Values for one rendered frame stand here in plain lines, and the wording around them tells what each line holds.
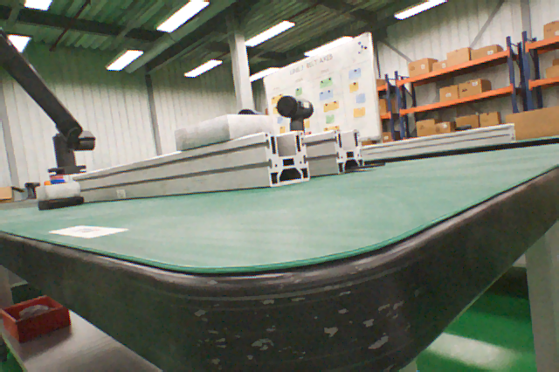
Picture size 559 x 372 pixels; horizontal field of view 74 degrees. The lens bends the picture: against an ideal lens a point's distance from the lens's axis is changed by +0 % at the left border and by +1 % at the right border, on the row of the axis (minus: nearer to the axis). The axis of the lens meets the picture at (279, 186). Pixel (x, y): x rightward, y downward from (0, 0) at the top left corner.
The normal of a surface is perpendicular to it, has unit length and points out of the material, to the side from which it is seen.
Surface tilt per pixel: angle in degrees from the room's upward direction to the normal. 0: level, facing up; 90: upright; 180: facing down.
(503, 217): 90
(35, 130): 90
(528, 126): 89
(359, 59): 90
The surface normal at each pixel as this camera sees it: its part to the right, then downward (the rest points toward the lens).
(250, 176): -0.66, 0.13
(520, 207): 0.69, -0.05
